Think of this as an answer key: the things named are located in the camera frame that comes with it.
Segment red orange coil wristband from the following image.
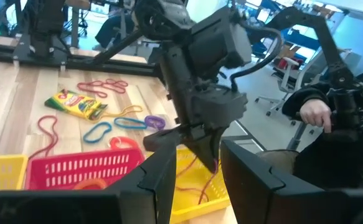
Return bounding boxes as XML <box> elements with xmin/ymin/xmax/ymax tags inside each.
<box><xmin>108</xmin><ymin>136</ymin><xmax>140</xmax><ymax>151</ymax></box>

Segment purple coil wristband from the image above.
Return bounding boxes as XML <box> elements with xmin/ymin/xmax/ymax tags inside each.
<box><xmin>144</xmin><ymin>114</ymin><xmax>166</xmax><ymax>131</ymax></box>

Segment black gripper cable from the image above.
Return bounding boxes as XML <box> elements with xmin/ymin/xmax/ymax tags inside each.
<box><xmin>229</xmin><ymin>26</ymin><xmax>284</xmax><ymax>93</ymax></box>

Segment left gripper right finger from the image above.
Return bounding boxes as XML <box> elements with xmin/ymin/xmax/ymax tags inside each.
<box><xmin>220</xmin><ymin>139</ymin><xmax>322</xmax><ymax>224</ymax></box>

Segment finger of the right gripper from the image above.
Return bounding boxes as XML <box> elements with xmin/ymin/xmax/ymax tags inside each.
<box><xmin>143</xmin><ymin>128</ymin><xmax>185</xmax><ymax>152</ymax></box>
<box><xmin>184</xmin><ymin>127</ymin><xmax>227</xmax><ymax>174</ymax></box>

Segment wooden desk grey legs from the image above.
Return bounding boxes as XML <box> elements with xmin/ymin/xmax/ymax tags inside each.
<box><xmin>64</xmin><ymin>0</ymin><xmax>92</xmax><ymax>48</ymax></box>

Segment blue rubber band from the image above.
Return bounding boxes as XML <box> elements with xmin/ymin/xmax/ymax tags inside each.
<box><xmin>83</xmin><ymin>121</ymin><xmax>113</xmax><ymax>144</ymax></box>
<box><xmin>114</xmin><ymin>117</ymin><xmax>148</xmax><ymax>130</ymax></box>

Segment yellow rubber band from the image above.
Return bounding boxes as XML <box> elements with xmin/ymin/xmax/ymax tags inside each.
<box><xmin>90</xmin><ymin>105</ymin><xmax>144</xmax><ymax>122</ymax></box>

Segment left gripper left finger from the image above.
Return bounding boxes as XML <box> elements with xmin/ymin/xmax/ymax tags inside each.
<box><xmin>105</xmin><ymin>143</ymin><xmax>177</xmax><ymax>224</ymax></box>

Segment white office chair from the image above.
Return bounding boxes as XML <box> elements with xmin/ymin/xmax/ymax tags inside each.
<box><xmin>255</xmin><ymin>57</ymin><xmax>313</xmax><ymax>118</ymax></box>

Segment yellow green crayon box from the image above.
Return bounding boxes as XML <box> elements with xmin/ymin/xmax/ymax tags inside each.
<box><xmin>44</xmin><ymin>89</ymin><xmax>108</xmax><ymax>121</ymax></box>

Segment person's hand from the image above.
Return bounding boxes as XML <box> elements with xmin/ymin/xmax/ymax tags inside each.
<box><xmin>299</xmin><ymin>98</ymin><xmax>333</xmax><ymax>134</ymax></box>

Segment yellow plastic basket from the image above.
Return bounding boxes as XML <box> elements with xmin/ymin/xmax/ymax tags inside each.
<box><xmin>0</xmin><ymin>154</ymin><xmax>29</xmax><ymax>195</ymax></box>
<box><xmin>170</xmin><ymin>146</ymin><xmax>232</xmax><ymax>224</ymax></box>

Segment red plastic basket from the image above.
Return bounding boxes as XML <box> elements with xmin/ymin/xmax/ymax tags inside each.
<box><xmin>24</xmin><ymin>147</ymin><xmax>146</xmax><ymax>191</ymax></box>

